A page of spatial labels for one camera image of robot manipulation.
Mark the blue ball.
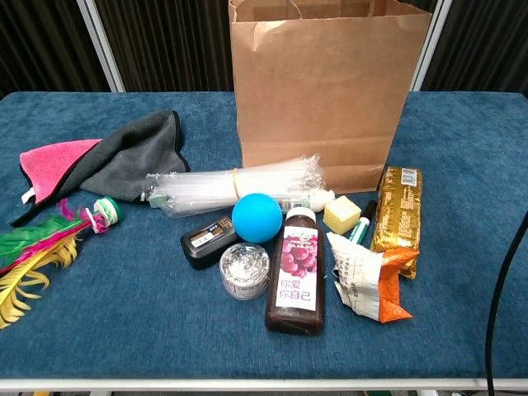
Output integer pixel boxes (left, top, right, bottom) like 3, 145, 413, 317
231, 192, 284, 243

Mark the orange white snack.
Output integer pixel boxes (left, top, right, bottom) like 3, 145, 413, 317
325, 231, 420, 323

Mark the gold snack packet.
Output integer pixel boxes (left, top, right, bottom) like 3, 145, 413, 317
370, 166, 424, 281

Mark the brown paper bag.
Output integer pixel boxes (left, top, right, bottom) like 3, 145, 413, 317
229, 0, 433, 195

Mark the clear straw bundle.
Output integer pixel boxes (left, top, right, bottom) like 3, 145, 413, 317
139, 153, 337, 219

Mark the round silver pin tin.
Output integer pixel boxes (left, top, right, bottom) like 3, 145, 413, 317
219, 243, 271, 301

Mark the black ink bottle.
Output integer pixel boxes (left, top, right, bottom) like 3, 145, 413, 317
180, 215, 244, 271

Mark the yellow sponge cube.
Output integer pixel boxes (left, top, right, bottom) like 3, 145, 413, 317
323, 196, 362, 236

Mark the grape juice bottle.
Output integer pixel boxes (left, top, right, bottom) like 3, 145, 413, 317
264, 207, 326, 336

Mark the green marker pen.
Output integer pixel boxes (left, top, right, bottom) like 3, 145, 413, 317
345, 200, 379, 245

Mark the grey pink cloth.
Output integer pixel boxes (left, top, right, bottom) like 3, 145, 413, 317
11, 109, 191, 228

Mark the black pleated partition panel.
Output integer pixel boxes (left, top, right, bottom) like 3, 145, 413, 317
94, 0, 236, 92
0, 0, 112, 100
422, 0, 528, 97

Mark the blue table mat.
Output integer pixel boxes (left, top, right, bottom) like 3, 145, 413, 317
0, 91, 528, 380

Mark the colourful feather shuttlecock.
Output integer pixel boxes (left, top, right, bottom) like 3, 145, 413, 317
0, 196, 125, 330

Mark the white partition frame post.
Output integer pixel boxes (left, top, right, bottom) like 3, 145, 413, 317
76, 0, 126, 92
410, 0, 454, 92

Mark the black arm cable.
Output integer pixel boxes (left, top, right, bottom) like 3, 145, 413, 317
484, 214, 528, 396

